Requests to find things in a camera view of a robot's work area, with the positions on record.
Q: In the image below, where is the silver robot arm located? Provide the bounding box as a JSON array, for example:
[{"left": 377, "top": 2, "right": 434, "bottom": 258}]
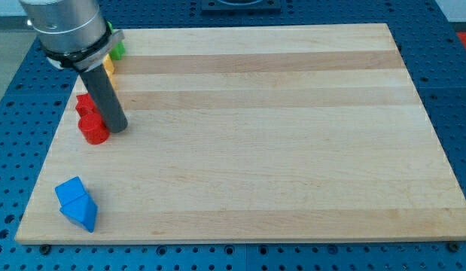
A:
[{"left": 20, "top": 0, "right": 124, "bottom": 72}]

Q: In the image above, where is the blue triangle block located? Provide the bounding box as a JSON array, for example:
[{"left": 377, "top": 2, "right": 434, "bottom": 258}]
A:
[{"left": 60, "top": 194, "right": 98, "bottom": 233}]

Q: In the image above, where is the wooden board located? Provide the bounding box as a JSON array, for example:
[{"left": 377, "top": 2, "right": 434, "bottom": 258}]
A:
[{"left": 15, "top": 23, "right": 466, "bottom": 245}]

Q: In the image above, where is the red cylinder block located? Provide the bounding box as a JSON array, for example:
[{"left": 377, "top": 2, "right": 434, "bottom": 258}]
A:
[{"left": 78, "top": 113, "right": 110, "bottom": 145}]

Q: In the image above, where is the green block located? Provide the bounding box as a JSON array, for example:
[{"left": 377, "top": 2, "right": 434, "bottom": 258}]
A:
[{"left": 108, "top": 21, "right": 126, "bottom": 60}]

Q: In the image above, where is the yellow block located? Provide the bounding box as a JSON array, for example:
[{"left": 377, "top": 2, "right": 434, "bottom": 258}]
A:
[{"left": 102, "top": 55, "right": 117, "bottom": 89}]

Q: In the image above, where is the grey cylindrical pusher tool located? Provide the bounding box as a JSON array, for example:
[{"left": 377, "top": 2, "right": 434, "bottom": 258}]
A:
[{"left": 79, "top": 65, "right": 128, "bottom": 133}]

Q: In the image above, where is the red star block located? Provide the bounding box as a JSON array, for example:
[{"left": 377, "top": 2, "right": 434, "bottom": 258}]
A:
[{"left": 75, "top": 93, "right": 98, "bottom": 117}]

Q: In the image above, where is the blue cube block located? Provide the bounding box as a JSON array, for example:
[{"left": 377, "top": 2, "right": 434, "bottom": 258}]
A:
[{"left": 55, "top": 176, "right": 87, "bottom": 206}]

